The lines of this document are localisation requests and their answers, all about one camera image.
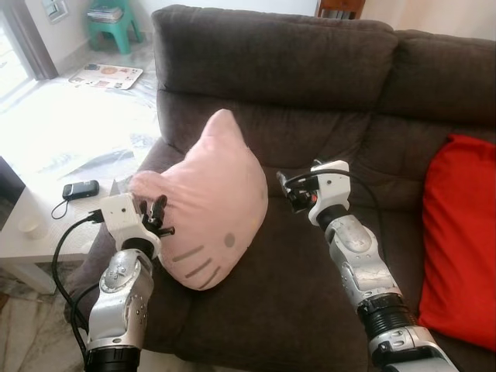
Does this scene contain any pink cat face pillow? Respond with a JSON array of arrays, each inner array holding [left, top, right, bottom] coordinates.
[[129, 108, 269, 291]]

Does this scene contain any dark brown fabric sofa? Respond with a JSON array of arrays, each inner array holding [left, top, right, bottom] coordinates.
[[62, 4, 496, 372]]

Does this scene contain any white paper cup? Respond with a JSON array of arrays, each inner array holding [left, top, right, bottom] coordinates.
[[17, 215, 47, 239]]

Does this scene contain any white side table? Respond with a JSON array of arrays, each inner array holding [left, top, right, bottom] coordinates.
[[0, 182, 117, 294]]

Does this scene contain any dark wooden door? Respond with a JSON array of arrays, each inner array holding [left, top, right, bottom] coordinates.
[[0, 155, 28, 226]]

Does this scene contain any printed floor mat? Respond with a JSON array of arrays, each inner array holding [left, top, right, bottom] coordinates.
[[68, 64, 144, 90]]

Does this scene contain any red cushion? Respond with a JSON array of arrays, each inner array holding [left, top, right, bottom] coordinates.
[[417, 133, 496, 351]]

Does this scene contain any teal plastic stool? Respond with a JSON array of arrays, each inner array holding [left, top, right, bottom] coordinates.
[[85, 0, 144, 55]]

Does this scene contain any brown wooden furniture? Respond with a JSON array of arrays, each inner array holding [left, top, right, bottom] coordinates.
[[315, 0, 367, 20]]

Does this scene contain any stack of papers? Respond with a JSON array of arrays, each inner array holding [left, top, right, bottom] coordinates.
[[87, 6, 125, 22]]

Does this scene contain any small window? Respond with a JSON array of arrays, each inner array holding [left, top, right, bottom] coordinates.
[[43, 0, 69, 22]]

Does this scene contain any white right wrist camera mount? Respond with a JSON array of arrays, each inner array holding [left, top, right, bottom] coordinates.
[[308, 160, 351, 227]]

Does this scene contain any black device with strap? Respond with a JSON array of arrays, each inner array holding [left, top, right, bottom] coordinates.
[[51, 180, 100, 220]]

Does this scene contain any brown door frame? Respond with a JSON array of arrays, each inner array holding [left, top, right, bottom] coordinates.
[[0, 0, 59, 81]]

